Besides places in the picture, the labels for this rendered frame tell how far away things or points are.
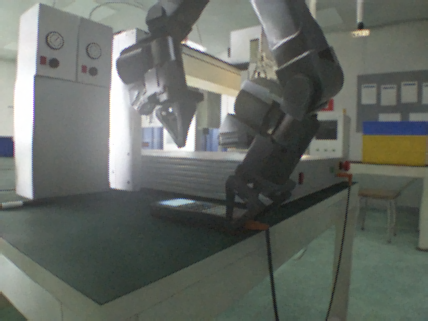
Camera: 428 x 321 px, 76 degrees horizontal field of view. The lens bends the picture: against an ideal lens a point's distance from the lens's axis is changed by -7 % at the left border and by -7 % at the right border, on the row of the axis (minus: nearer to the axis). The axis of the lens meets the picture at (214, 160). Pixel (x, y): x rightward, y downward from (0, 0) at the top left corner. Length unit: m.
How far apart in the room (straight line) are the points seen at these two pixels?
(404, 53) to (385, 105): 0.80
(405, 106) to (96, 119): 4.53
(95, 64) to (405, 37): 4.74
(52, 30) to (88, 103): 0.20
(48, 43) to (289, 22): 0.59
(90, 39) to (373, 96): 4.51
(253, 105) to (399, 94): 4.59
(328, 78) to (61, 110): 0.64
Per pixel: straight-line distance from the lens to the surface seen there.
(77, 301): 0.32
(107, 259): 0.38
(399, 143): 3.26
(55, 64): 0.82
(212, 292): 0.41
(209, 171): 0.72
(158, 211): 0.55
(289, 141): 0.42
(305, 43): 0.38
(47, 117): 0.80
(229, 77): 1.27
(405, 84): 5.00
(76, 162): 0.84
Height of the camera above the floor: 0.89
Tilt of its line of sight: 3 degrees down
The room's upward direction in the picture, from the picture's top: 1 degrees clockwise
